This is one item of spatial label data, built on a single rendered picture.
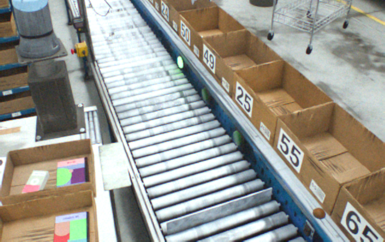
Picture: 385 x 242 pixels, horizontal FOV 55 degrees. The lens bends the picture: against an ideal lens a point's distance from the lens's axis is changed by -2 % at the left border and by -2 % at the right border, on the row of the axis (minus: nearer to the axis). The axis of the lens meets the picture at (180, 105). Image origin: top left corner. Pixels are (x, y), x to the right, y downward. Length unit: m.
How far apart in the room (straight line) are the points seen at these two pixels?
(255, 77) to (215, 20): 0.80
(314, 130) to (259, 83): 0.40
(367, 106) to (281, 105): 1.85
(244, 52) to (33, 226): 1.51
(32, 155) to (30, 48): 0.50
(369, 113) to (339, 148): 1.89
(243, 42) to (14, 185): 1.46
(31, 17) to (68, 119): 0.56
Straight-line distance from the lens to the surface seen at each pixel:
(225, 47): 2.27
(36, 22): 1.77
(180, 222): 1.51
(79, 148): 1.85
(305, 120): 1.69
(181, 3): 2.93
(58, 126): 2.03
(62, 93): 1.91
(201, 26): 2.60
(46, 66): 1.88
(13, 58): 2.86
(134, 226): 2.50
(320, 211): 1.45
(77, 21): 2.41
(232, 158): 1.81
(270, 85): 2.02
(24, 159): 1.91
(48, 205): 1.64
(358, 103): 3.70
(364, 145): 1.67
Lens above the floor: 2.00
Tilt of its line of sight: 36 degrees down
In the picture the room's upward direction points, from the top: 2 degrees counter-clockwise
